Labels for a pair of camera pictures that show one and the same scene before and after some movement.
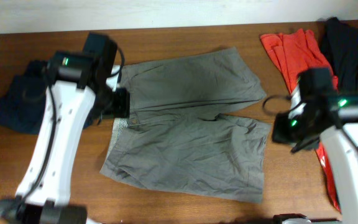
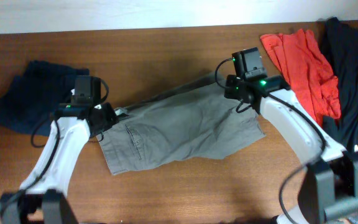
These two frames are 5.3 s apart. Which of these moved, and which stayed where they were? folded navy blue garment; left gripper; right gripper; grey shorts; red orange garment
Moved: left gripper; right gripper; grey shorts
Stayed: folded navy blue garment; red orange garment
